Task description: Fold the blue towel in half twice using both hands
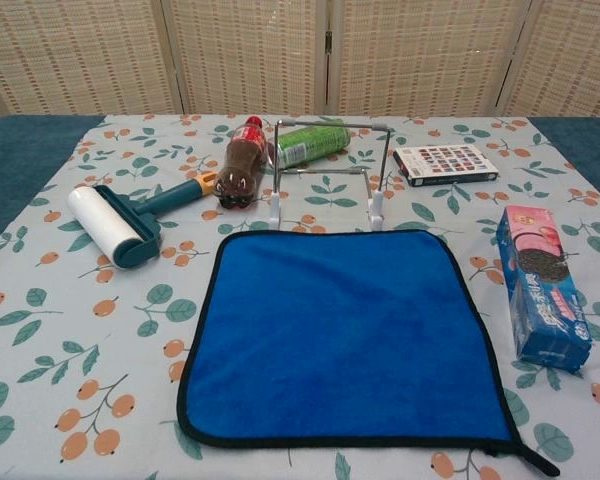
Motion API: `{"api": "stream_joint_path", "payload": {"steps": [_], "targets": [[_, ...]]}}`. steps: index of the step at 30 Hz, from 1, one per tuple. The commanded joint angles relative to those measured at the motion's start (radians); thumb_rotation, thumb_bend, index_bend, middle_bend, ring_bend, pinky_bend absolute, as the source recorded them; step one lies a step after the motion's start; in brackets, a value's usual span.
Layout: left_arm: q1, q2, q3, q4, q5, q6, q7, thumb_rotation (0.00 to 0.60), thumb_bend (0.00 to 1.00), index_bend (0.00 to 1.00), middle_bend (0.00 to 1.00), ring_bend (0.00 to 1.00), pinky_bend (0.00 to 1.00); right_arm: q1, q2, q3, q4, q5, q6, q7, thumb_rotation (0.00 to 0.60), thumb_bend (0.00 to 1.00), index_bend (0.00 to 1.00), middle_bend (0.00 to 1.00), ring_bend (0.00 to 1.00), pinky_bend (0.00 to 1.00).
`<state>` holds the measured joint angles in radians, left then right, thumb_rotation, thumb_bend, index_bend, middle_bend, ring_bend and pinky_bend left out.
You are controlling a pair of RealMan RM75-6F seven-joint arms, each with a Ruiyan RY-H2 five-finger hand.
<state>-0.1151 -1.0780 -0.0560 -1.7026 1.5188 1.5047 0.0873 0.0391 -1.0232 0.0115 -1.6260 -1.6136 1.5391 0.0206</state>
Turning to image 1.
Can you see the metal screen hinge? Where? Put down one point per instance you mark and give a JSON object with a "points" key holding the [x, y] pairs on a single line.
{"points": [[328, 42]]}

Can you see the woven bamboo screen panel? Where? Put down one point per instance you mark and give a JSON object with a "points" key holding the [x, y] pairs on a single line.
{"points": [[430, 50], [80, 50], [575, 55], [250, 50]]}

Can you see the black box with picture grid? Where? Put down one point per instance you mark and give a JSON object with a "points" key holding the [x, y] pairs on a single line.
{"points": [[445, 162]]}

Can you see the blue microfiber cloth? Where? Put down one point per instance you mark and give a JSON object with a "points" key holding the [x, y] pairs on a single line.
{"points": [[330, 325]]}

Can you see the teal table cover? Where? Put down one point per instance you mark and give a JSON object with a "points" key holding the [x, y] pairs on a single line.
{"points": [[20, 165]]}

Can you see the cola bottle with red cap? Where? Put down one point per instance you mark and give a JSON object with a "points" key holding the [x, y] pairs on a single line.
{"points": [[237, 170]]}

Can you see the green drink can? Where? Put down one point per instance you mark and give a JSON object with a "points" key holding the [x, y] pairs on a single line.
{"points": [[315, 140]]}

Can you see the floral print tablecloth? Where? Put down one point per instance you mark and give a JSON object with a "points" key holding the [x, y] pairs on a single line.
{"points": [[130, 400]]}

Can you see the blue sandwich cookie box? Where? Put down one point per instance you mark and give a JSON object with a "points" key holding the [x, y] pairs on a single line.
{"points": [[540, 290]]}

